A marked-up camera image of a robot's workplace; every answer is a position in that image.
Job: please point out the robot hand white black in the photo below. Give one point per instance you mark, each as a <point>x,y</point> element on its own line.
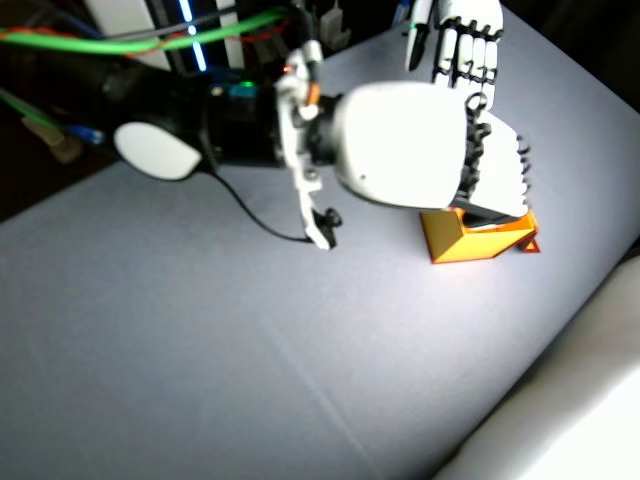
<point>400,145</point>
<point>470,45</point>

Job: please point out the red and yellow box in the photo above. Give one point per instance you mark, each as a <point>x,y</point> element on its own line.
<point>450,242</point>

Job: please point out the white plastic part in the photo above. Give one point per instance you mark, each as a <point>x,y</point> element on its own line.
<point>334,25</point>

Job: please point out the white narrow panel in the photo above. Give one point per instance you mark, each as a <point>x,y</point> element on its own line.
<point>231,35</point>

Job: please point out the blue light strip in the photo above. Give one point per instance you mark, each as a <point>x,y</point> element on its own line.
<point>192,30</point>

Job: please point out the grey table cloth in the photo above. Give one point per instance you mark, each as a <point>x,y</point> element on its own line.
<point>200,350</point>

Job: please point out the white pillar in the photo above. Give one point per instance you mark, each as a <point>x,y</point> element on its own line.
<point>127,17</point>

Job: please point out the white board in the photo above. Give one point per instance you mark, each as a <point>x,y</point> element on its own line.
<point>575,400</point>

